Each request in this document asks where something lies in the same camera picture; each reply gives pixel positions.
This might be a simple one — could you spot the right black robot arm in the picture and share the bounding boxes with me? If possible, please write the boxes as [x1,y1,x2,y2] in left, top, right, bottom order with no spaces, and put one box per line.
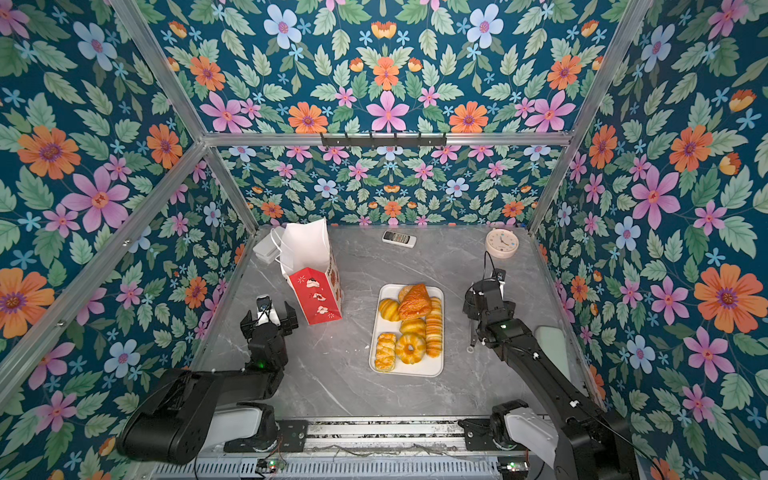
[463,278,640,479]

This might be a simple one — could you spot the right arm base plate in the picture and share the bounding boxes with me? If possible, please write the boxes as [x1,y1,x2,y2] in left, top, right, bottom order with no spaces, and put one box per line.
[457,416,543,451]

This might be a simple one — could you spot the reddish brown long loaf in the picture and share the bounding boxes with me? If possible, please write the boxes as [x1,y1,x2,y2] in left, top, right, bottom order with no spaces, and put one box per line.
[398,283,432,321]

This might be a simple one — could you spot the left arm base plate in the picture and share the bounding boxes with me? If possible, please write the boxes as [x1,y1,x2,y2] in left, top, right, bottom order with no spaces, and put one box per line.
[223,420,309,453]

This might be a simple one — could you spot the yellow croissant bread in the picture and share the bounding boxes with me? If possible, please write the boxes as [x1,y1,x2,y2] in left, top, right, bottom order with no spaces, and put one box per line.
[374,332,397,372]

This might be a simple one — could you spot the yellow glazed ring donut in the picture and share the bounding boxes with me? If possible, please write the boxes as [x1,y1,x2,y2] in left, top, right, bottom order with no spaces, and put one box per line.
[395,334,427,365]

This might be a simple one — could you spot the long twisted bread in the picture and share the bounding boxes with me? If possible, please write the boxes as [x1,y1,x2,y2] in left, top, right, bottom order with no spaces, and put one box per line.
[425,297,444,358]

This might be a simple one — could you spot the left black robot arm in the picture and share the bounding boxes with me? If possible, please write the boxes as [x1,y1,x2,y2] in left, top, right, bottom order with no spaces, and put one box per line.
[116,295,298,465]

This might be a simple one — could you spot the pale cream bread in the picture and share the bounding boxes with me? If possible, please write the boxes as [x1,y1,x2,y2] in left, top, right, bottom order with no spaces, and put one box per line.
[400,318,426,338]

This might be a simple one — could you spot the pink round clock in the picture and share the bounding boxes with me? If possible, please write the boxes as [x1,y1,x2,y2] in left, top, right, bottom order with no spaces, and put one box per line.
[485,229,520,260]

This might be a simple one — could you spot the black hook rail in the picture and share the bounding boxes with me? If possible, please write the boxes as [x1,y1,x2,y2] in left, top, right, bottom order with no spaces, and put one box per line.
[320,133,448,148]

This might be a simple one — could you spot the red white paper bag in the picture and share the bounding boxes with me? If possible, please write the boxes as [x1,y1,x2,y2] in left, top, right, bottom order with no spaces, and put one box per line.
[269,218,343,325]

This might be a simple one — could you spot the white remote control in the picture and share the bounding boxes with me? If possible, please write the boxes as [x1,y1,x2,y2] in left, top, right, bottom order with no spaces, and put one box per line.
[382,230,417,248]

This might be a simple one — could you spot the small yellow bun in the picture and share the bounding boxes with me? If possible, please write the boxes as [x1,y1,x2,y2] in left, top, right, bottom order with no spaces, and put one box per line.
[378,298,400,322]

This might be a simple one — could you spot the pale green object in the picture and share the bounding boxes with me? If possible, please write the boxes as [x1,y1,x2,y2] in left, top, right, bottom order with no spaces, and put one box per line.
[534,326,571,380]

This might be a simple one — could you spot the white plastic box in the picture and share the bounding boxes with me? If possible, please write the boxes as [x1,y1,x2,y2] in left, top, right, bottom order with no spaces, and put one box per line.
[252,226,285,264]

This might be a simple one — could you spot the white rectangular tray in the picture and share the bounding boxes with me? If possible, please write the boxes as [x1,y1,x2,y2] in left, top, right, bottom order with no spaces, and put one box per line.
[369,284,445,377]

